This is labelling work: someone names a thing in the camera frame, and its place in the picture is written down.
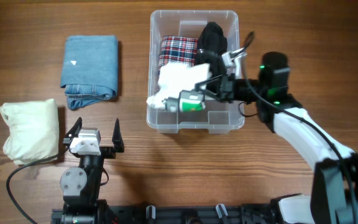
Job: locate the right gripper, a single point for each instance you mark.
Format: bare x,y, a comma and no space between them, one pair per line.
225,80

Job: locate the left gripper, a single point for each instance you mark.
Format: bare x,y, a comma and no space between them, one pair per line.
117,140

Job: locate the white printed t-shirt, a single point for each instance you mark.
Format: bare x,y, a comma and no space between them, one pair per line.
177,91

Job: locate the black garment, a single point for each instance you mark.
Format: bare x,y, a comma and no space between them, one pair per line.
210,46

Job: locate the red plaid shirt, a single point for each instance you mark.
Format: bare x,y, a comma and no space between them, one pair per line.
178,50

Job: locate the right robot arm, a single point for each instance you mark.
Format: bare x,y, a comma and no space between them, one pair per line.
334,196

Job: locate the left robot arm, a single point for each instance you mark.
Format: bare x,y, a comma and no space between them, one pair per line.
81,184

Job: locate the clear plastic storage container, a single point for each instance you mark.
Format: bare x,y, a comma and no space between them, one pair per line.
217,118

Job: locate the folded cream white cloth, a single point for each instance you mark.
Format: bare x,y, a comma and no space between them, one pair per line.
33,130

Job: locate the folded blue denim jeans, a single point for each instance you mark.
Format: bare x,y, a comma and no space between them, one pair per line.
90,70

